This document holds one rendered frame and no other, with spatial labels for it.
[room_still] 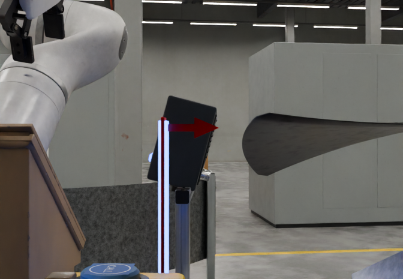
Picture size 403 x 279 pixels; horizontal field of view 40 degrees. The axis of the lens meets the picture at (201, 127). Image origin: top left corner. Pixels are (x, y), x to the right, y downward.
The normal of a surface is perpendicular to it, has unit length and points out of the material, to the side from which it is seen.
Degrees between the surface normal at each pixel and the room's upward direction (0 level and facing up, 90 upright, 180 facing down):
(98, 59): 117
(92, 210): 90
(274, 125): 165
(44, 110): 73
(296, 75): 90
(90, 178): 90
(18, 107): 52
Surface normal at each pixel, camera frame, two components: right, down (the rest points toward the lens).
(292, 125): -0.02, 0.97
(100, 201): 0.56, 0.00
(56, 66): 0.75, -0.41
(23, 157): -0.16, 0.00
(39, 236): 0.99, 0.00
